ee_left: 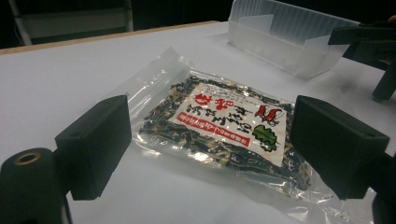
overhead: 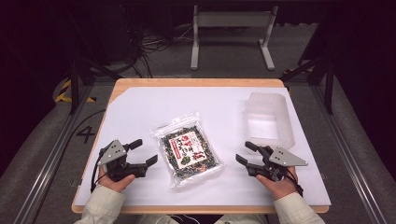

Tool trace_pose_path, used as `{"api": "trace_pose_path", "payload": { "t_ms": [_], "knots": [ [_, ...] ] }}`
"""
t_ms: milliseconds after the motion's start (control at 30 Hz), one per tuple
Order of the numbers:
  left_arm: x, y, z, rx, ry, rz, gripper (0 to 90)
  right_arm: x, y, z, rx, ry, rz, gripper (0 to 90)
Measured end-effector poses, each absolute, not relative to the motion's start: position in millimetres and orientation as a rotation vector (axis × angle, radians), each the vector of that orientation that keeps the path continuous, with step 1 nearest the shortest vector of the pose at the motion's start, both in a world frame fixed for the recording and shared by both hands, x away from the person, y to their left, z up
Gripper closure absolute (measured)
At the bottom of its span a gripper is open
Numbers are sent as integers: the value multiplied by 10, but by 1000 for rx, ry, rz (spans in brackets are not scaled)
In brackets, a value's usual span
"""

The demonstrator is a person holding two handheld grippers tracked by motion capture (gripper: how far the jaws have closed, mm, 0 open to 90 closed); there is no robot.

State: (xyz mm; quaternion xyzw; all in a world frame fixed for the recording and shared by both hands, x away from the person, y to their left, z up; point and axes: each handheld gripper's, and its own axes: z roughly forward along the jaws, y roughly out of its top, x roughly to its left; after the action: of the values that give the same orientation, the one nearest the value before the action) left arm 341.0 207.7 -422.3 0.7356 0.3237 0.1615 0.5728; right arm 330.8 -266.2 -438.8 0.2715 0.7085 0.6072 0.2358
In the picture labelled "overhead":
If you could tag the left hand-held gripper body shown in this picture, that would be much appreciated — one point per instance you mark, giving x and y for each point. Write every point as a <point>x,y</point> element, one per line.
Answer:
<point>112,153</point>

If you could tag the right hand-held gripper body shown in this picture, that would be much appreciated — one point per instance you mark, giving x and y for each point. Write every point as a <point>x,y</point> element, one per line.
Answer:
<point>285,159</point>

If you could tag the person's right hand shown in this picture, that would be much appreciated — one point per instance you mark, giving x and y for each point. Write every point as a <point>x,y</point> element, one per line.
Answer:
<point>280,187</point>

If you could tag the person's left hand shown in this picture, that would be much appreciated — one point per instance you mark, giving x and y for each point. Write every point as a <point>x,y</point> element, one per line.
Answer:
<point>117,184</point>

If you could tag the clear bag of dark snacks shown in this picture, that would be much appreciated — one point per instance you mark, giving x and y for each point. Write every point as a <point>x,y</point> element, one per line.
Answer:
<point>186,149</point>

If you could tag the translucent plastic container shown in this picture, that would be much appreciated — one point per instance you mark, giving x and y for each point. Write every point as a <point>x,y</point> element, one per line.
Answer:
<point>287,118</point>

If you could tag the white sheet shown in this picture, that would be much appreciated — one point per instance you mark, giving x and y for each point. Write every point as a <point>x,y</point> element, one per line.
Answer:
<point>155,102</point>

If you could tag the yellow and black tape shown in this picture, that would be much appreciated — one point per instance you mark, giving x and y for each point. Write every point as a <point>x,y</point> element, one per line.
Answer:
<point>63,93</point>

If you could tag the black metal stand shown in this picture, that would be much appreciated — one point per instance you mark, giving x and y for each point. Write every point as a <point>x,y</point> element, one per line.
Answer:
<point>328,84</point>
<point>74,84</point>

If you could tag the white metal stand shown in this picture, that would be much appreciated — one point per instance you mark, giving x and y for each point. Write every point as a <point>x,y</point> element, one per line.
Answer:
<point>233,19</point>

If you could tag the aluminium floor rail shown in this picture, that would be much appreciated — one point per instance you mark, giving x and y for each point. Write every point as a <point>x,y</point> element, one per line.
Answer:
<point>46,165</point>
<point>345,158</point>

